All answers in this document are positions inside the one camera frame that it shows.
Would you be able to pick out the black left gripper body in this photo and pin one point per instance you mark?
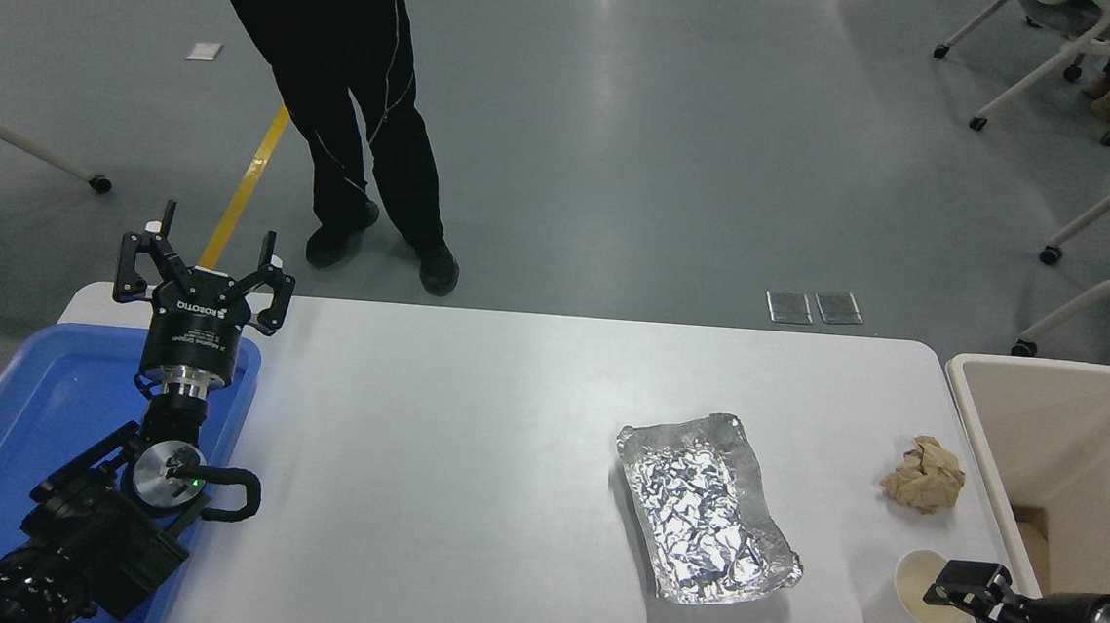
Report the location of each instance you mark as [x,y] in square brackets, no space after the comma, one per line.
[197,335]

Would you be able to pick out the white paper cup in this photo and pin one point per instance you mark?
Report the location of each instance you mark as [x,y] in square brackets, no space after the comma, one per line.
[886,608]

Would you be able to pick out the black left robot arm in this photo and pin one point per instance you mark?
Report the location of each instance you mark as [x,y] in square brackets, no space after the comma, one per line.
[100,534]

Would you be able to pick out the brown cardboard piece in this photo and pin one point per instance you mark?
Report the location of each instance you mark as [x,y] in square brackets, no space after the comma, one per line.
[1035,545]

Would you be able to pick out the crumpled tan paper ball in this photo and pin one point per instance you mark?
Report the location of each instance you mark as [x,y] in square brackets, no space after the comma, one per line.
[924,476]

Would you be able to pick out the blue plastic tray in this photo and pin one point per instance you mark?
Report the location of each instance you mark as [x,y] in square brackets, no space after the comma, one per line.
[40,412]

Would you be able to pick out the large pale bin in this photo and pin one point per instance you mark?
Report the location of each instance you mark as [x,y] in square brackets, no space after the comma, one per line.
[1064,435]

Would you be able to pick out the standing person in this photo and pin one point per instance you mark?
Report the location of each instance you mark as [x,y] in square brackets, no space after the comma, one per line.
[338,62]

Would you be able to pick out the silver foil tray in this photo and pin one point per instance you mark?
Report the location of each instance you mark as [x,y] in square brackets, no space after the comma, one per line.
[707,508]

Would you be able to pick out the metal floor plate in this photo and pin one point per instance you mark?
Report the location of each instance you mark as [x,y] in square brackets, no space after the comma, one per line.
[839,308]
[790,307]

